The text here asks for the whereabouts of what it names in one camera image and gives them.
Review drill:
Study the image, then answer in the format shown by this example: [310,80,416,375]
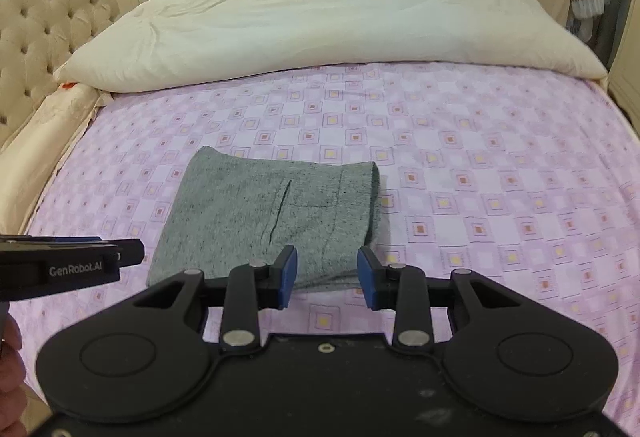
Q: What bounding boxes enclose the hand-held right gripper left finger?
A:
[132,245,299,350]

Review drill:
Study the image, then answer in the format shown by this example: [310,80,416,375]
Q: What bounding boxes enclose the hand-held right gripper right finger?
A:
[356,247,527,350]

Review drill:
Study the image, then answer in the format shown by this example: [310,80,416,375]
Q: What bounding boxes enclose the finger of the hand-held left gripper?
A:
[50,237,146,268]

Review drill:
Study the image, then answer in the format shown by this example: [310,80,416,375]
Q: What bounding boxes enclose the grey sweater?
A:
[146,146,383,292]

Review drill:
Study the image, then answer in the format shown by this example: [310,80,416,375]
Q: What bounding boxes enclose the person's left hand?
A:
[0,316,27,437]

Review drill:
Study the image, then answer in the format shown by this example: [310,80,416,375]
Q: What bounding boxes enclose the beige satin bed pad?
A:
[0,81,115,238]

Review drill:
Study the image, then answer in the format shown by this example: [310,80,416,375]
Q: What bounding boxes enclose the purple checked bed sheet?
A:
[0,62,640,418]

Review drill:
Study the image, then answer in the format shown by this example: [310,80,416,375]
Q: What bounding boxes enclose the cream tufted headboard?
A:
[0,0,151,154]

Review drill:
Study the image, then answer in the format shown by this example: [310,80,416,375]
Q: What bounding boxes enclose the cream duvet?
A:
[52,0,609,94]

